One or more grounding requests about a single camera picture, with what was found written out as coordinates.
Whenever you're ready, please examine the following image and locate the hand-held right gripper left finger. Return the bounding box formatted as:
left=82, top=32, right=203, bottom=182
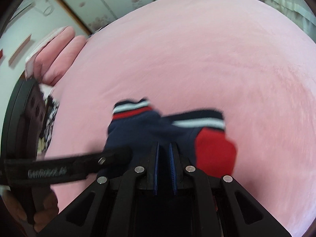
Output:
left=37, top=142, right=161, bottom=237

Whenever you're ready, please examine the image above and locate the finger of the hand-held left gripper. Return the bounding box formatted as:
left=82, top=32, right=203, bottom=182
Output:
left=84, top=146, right=134, bottom=176

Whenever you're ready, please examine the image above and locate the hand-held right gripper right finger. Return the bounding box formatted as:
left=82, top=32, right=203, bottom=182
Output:
left=168, top=142, right=293, bottom=237

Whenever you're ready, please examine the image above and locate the navy and red varsity jacket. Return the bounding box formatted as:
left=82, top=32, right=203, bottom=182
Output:
left=105, top=98, right=239, bottom=179

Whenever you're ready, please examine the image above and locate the person's left hand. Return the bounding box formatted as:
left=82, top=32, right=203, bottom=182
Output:
left=2, top=189, right=60, bottom=232

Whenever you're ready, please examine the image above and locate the black and white patterned garment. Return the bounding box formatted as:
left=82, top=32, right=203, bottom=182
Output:
left=37, top=95, right=60, bottom=156

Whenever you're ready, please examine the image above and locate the white printed pillow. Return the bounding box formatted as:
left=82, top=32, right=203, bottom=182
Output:
left=38, top=83, right=56, bottom=99

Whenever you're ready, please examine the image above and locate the pink lace-trimmed pillow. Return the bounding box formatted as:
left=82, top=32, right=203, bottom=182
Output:
left=25, top=27, right=67, bottom=79

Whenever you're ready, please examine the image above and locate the pink folded quilt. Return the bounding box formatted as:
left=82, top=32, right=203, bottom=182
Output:
left=32, top=26, right=88, bottom=86

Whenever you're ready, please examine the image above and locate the pink fleece bed blanket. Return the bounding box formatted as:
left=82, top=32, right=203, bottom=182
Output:
left=44, top=0, right=316, bottom=237

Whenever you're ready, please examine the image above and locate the pink wall shelf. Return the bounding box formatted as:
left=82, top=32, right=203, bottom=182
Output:
left=8, top=35, right=32, bottom=67

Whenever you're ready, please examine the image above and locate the white wall cord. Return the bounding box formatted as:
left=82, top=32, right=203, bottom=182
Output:
left=35, top=0, right=55, bottom=16

